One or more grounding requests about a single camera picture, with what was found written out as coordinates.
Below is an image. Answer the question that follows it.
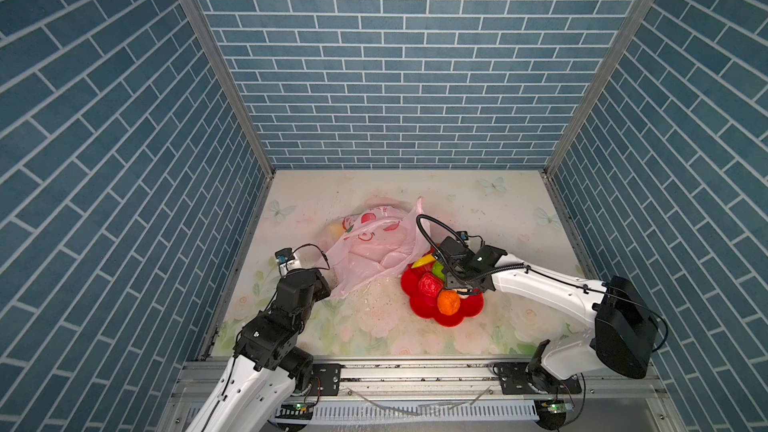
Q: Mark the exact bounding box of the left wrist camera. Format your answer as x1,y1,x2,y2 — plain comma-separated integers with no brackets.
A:
274,247,302,277

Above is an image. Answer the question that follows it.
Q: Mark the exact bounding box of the yellow fake pepper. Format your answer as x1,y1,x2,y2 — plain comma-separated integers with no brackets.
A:
411,254,436,268

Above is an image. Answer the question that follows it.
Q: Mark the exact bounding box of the red flower-shaped plate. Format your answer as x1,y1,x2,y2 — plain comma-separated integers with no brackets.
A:
400,250,485,328

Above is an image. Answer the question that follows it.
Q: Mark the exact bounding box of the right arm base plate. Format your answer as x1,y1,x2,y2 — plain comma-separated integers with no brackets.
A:
491,362,583,396

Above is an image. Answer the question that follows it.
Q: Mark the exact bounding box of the green fake fruit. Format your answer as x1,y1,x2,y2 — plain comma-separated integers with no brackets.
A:
431,261,446,281

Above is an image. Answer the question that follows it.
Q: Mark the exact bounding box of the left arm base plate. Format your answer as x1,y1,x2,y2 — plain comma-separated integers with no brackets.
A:
297,363,342,397

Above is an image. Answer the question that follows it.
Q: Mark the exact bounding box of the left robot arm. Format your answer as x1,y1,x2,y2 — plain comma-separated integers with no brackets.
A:
188,268,331,431

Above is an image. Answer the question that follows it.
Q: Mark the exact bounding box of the orange fake tangerine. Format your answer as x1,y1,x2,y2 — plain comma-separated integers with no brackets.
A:
436,290,461,316

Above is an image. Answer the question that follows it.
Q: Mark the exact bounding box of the pink plastic bag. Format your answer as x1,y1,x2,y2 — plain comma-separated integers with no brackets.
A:
325,198,430,300

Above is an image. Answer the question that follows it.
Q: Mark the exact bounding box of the aluminium front rail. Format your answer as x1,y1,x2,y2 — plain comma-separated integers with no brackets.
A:
170,356,670,403

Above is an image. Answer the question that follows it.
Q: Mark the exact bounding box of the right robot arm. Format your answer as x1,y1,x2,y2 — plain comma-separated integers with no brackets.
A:
436,237,659,392

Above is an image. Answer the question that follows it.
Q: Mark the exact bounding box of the yellow fake fruit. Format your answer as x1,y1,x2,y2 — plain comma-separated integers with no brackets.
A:
327,222,346,241

